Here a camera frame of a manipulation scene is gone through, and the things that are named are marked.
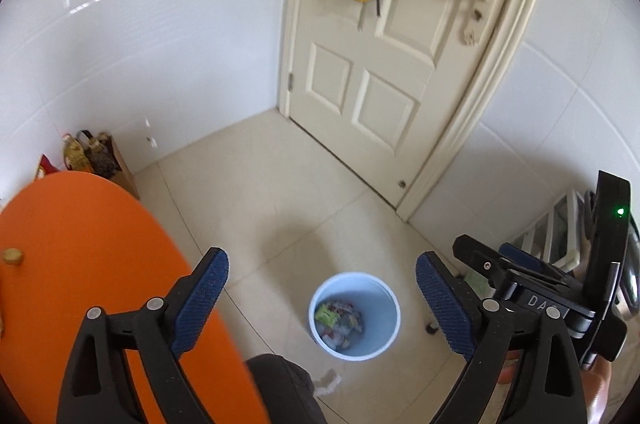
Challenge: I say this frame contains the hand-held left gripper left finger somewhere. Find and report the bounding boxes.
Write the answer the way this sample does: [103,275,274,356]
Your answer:
[56,247,231,424]

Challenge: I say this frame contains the red food bag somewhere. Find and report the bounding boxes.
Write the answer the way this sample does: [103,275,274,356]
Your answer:
[34,154,61,181]

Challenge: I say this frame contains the person's leg black trousers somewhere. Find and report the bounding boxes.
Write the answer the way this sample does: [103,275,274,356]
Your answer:
[243,353,328,424]

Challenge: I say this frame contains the pile of wrappers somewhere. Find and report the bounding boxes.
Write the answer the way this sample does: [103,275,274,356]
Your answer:
[315,299,365,351]

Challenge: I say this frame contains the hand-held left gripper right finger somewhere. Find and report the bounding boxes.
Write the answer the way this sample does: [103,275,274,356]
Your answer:
[415,251,588,424]

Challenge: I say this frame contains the cream panel door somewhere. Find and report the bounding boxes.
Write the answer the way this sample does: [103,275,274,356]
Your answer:
[277,0,558,225]

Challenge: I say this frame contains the light blue waste bin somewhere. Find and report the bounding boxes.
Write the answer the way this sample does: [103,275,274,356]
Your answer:
[308,272,402,362]

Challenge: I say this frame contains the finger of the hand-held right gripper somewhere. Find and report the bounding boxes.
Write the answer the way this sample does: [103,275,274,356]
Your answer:
[499,243,576,285]
[452,235,516,290]

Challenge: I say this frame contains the person's right hand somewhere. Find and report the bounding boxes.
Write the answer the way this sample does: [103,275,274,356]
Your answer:
[497,349,616,424]

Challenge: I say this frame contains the cooking oil bottle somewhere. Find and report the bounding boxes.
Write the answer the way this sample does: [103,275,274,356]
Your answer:
[62,133,93,175]

